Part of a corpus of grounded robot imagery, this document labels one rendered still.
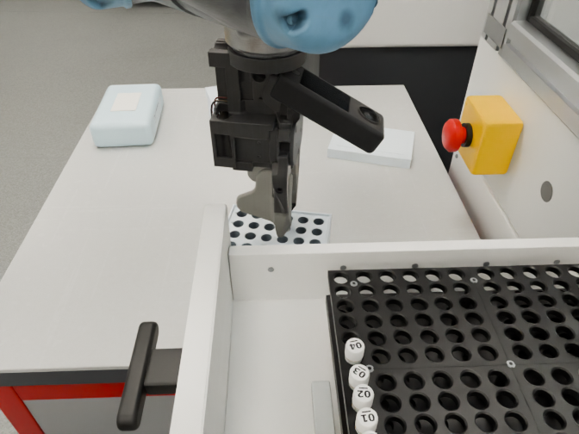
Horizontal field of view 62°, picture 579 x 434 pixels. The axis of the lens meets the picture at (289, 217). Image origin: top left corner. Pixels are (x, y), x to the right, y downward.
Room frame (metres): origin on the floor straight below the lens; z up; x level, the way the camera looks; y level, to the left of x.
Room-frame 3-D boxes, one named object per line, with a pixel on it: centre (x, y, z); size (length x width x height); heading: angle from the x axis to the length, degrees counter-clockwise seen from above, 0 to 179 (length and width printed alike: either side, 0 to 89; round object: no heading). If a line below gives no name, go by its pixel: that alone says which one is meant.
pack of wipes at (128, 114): (0.74, 0.27, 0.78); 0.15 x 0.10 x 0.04; 4
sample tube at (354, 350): (0.19, -0.04, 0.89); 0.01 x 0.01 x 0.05
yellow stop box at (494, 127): (0.51, -0.24, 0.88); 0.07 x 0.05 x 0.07; 2
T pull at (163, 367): (0.17, 0.08, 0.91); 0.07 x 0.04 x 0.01; 2
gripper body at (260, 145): (0.44, 0.03, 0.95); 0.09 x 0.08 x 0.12; 81
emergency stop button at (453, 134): (0.51, -0.20, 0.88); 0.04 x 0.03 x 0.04; 2
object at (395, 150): (0.67, -0.13, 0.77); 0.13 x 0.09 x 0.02; 75
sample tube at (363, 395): (0.15, -0.04, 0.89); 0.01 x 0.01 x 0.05
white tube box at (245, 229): (0.43, 0.02, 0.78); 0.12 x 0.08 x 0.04; 81
